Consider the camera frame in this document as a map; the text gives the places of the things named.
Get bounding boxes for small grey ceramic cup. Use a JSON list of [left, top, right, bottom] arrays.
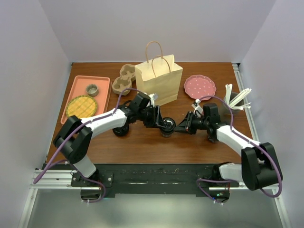
[[85, 84, 99, 97]]

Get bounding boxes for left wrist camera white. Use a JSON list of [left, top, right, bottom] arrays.
[[147, 93, 158, 106]]

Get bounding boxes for black coffee cup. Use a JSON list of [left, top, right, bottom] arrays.
[[161, 133, 172, 138], [208, 135, 217, 143]]

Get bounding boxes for cardboard cup carrier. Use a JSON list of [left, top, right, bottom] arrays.
[[112, 64, 136, 95]]

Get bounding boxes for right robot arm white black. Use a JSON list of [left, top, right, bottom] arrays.
[[174, 103, 283, 190]]

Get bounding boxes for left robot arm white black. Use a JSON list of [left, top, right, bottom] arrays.
[[53, 92, 166, 186]]

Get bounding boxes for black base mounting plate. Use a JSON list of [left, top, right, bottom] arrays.
[[71, 164, 238, 202]]

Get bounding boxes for yellow woven coaster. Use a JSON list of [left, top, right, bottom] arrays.
[[65, 95, 98, 118]]

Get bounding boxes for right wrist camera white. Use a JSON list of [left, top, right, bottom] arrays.
[[191, 99, 203, 117]]

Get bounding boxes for pink polka dot plate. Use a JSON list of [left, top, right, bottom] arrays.
[[184, 75, 216, 100]]

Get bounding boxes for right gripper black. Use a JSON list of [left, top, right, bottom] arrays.
[[173, 112, 208, 135]]

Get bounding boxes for brown paper bag with handles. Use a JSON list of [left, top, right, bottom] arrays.
[[134, 41, 183, 105]]

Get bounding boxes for grey straw holder cup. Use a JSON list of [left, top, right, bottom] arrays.
[[218, 92, 245, 115]]

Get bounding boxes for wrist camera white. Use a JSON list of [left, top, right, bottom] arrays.
[[147, 93, 158, 106], [191, 99, 203, 117]]

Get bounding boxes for salmon pink tray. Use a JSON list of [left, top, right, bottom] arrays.
[[60, 75, 112, 124]]

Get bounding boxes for black cup lid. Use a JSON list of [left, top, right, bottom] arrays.
[[160, 117, 176, 135]]

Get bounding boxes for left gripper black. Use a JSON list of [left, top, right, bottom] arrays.
[[138, 107, 164, 131]]

